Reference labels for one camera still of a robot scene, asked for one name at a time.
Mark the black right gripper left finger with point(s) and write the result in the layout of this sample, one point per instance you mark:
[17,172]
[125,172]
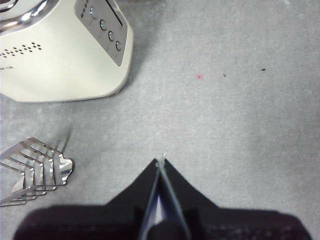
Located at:
[100,222]

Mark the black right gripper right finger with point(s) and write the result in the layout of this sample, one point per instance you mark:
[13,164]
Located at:
[225,225]

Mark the shiny steel toast rack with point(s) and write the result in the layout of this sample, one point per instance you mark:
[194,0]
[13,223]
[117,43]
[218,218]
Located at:
[37,172]

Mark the cream two-slot toaster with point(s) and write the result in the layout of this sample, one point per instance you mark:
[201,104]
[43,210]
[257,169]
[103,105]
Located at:
[62,70]

